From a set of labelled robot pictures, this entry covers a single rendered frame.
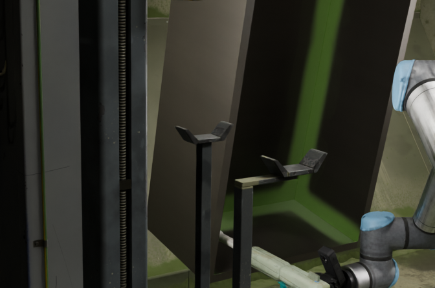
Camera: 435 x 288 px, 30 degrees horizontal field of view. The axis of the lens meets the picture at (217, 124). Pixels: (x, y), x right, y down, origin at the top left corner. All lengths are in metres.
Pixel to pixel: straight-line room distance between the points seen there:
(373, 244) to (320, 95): 0.63
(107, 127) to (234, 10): 1.19
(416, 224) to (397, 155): 1.76
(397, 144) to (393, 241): 1.79
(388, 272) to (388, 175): 1.65
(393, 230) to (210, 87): 0.64
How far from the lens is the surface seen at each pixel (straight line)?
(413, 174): 4.06
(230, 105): 2.08
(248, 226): 0.92
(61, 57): 1.40
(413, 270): 3.69
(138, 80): 0.90
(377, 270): 2.31
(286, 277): 2.13
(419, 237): 2.32
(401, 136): 4.10
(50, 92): 1.40
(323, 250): 2.19
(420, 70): 1.86
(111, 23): 0.88
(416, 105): 1.80
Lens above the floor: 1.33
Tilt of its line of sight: 11 degrees down
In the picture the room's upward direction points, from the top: 1 degrees clockwise
